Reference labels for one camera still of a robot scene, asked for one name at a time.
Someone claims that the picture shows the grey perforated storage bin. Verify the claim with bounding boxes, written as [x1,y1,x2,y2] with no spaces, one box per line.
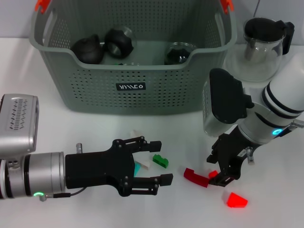
[28,0,238,116]

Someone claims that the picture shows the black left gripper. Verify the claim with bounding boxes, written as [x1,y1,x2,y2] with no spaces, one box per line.
[65,136,174,197]

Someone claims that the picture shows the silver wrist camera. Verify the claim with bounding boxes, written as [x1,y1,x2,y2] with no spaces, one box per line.
[201,68,255,138]
[0,94,40,160]

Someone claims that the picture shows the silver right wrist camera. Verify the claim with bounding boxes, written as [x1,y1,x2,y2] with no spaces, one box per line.
[201,68,255,138]

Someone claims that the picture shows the teal brick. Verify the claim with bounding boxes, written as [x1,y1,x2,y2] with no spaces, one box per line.
[134,162,143,178]

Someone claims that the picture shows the green two-stud brick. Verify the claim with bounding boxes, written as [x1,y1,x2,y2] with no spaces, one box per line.
[152,154,170,169]

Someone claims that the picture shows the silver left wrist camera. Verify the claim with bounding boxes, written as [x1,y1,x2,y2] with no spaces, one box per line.
[0,94,40,160]

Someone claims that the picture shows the thin dark wall cable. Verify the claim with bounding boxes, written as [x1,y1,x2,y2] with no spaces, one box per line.
[252,0,261,18]

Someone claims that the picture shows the black clay teapot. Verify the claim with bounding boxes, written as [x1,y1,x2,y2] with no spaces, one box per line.
[70,34,105,65]

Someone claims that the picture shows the bright red slope brick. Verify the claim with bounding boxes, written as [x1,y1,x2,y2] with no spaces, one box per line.
[222,190,249,209]

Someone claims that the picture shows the dark red long brick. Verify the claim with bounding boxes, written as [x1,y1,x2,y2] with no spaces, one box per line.
[183,167,210,188]

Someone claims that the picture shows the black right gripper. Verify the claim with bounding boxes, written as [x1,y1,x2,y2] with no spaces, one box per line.
[206,125,258,188]

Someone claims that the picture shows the narrow white brick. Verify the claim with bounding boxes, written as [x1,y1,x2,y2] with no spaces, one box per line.
[137,158,153,172]

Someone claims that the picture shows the glass teapot black lid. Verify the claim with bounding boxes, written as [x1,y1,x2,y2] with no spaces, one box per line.
[224,17,295,83]

